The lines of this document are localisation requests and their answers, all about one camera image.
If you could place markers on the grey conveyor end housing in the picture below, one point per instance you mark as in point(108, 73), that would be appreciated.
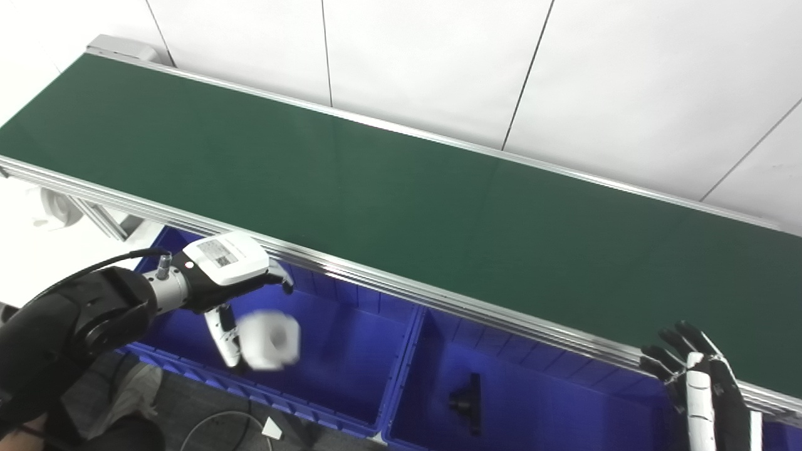
point(125, 49)

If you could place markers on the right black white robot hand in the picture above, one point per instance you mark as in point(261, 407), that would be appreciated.
point(720, 394)

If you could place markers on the black plastic part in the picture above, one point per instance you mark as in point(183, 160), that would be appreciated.
point(470, 401)

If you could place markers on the white round plastic part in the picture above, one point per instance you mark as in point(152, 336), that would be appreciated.
point(269, 339)

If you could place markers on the aluminium conveyor leg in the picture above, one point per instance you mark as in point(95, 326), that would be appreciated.
point(106, 219)

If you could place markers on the small white plug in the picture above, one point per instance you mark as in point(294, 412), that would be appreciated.
point(272, 429)

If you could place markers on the green conveyor belt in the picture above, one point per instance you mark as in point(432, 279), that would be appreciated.
point(376, 188)

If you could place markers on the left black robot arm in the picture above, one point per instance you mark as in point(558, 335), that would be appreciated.
point(62, 326)

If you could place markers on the grey cloth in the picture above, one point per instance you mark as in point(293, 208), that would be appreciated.
point(125, 394)

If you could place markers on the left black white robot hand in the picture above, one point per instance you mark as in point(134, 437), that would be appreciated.
point(229, 260)

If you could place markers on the blue plastic bin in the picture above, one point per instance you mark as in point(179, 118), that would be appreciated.
point(338, 351)
point(551, 407)

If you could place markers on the white conveyor motor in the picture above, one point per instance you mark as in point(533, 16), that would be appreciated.
point(59, 210)

